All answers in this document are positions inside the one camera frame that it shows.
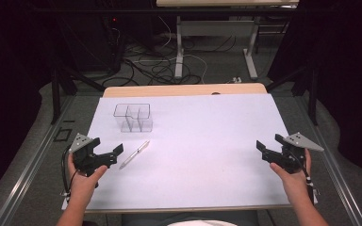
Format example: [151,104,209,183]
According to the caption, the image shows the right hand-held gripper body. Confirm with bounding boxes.
[262,132,325,175]

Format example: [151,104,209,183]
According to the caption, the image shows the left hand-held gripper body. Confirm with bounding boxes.
[69,133,119,177]

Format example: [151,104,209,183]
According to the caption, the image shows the silver pen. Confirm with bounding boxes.
[118,139,151,170]

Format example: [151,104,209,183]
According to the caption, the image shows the clear plastic organizer box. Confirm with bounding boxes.
[112,103,154,134]

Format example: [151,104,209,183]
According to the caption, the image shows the person's right hand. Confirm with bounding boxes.
[269,149,313,205]

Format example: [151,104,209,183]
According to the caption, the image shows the person's left hand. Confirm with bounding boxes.
[67,153,108,205]

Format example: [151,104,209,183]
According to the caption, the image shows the black metal stand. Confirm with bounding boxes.
[265,62,321,126]
[49,64,106,125]

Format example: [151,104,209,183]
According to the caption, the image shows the white table mat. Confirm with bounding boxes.
[61,93,319,211]

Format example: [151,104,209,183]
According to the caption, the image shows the person's grey trousers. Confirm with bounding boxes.
[121,210,260,226]

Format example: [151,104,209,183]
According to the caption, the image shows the wooden table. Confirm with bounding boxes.
[60,82,319,215]

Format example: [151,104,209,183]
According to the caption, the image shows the dark curtain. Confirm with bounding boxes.
[0,0,55,200]
[295,0,362,184]

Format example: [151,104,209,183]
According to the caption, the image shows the person's white shirt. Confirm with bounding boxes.
[168,219,239,226]

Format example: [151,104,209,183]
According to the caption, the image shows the black computer tower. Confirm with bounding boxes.
[56,12,124,75]

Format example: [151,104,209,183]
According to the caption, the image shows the white-legged background desk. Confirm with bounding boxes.
[156,0,300,81]

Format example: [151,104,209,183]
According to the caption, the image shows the black horizontal bar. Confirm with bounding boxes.
[31,7,331,15]

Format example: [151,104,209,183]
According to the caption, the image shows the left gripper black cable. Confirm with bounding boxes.
[60,144,77,198]

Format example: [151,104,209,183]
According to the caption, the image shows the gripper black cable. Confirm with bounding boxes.
[60,144,77,198]
[290,150,317,205]

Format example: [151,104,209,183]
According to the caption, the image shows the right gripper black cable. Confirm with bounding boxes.
[290,150,317,205]

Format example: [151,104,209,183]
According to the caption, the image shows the aluminium floor rail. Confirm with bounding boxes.
[0,93,76,226]
[298,93,362,226]

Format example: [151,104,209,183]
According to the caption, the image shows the tangled black floor cables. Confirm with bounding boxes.
[102,26,237,88]

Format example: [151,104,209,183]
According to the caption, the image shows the white floor cable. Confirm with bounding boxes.
[156,15,209,85]

